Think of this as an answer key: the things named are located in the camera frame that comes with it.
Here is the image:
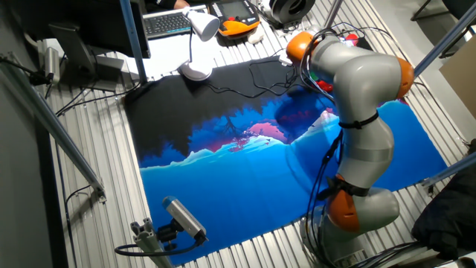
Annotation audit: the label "black camera cable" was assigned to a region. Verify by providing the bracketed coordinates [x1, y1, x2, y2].
[114, 234, 208, 258]

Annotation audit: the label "white power adapter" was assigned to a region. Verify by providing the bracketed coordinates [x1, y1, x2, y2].
[277, 51, 295, 67]

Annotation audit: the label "thin dark floor cable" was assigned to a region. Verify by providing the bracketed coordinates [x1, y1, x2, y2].
[54, 144, 93, 268]

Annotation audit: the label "landscape print desk mat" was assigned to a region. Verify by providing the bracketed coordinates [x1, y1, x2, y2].
[123, 55, 448, 266]

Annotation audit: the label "black fabric bag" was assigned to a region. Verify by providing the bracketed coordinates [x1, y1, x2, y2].
[411, 139, 476, 261]

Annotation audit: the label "black computer keyboard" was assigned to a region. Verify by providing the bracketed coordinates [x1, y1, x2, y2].
[143, 7, 208, 40]

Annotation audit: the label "white desk lamp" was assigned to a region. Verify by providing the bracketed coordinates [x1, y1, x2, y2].
[177, 6, 221, 82]

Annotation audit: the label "black plug cable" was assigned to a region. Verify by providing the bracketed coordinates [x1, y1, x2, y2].
[0, 55, 52, 86]

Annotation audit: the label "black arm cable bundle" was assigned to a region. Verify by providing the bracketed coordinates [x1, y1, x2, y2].
[303, 130, 345, 268]

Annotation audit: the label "black chair legs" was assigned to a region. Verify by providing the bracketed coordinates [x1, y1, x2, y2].
[411, 0, 476, 59]

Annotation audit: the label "white desk sheet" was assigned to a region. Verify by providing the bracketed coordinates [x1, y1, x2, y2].
[122, 31, 224, 81]

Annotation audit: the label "silver camera blue cap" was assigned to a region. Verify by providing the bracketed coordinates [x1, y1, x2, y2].
[162, 196, 208, 241]

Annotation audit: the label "blue aluminium frame beam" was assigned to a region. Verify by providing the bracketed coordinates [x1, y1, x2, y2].
[419, 152, 476, 188]
[412, 1, 476, 77]

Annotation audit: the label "orange grey teach pendant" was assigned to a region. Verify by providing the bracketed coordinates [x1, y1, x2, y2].
[208, 0, 261, 38]

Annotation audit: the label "blue aluminium frame post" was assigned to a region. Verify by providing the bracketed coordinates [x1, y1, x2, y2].
[118, 0, 149, 85]

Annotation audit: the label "red emergency stop box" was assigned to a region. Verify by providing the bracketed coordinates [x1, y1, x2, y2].
[342, 32, 373, 52]

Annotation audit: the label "short aluminium profile stub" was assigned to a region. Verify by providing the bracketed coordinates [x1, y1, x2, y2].
[129, 217, 174, 268]

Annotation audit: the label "silver metal pole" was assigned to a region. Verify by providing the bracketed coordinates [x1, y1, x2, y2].
[323, 0, 344, 31]

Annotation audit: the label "grey aluminium frame beam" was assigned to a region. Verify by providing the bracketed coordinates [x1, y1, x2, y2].
[0, 51, 108, 204]

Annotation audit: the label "black camera ball mount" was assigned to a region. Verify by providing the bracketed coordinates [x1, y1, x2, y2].
[155, 219, 180, 251]

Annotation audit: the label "small silver camera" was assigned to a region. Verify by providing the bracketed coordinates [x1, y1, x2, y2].
[43, 46, 61, 85]

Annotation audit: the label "black computer monitor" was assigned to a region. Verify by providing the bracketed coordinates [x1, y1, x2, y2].
[10, 0, 152, 92]

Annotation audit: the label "dark sleeved forearm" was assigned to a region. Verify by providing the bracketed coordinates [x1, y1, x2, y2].
[144, 0, 178, 12]

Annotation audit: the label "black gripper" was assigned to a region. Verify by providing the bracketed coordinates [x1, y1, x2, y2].
[303, 66, 328, 85]

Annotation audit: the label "brown cardboard sheet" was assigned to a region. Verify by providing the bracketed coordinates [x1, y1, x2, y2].
[438, 44, 476, 120]

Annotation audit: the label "black floor cable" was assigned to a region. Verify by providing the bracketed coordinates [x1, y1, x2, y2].
[55, 82, 143, 117]

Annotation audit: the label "thin black cable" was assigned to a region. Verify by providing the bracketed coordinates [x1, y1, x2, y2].
[248, 55, 312, 92]
[206, 82, 298, 100]

